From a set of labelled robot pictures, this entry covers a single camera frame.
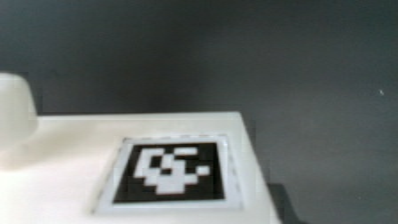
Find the white drawer box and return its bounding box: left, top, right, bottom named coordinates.
left=0, top=72, right=282, bottom=224

